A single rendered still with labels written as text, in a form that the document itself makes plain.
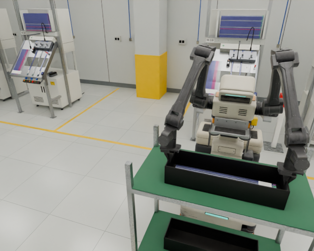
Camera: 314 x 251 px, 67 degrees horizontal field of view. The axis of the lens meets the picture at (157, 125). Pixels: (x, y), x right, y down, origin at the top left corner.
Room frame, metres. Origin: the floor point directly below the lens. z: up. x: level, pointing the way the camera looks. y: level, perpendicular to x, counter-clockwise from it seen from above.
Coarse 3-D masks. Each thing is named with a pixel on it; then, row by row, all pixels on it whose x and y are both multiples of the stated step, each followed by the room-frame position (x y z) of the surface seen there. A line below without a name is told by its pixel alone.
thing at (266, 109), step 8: (288, 48) 1.17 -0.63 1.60; (280, 56) 1.11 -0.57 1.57; (288, 56) 1.10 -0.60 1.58; (272, 72) 1.23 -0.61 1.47; (272, 80) 1.23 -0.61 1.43; (280, 80) 1.21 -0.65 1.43; (272, 88) 1.23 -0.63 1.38; (280, 88) 1.23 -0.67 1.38; (272, 96) 1.25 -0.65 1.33; (264, 104) 1.28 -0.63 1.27; (272, 104) 1.26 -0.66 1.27; (280, 104) 1.26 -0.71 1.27; (264, 112) 1.28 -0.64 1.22; (280, 112) 1.26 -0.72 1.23
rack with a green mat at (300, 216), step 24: (144, 168) 1.09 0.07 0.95; (144, 192) 0.90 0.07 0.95; (168, 192) 0.90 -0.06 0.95; (192, 192) 0.90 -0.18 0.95; (312, 192) 0.90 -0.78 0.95; (168, 216) 1.28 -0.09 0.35; (240, 216) 0.76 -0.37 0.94; (264, 216) 0.75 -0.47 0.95; (288, 216) 0.75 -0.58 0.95; (312, 216) 0.75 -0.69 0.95; (144, 240) 1.08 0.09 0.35; (264, 240) 1.08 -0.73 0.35
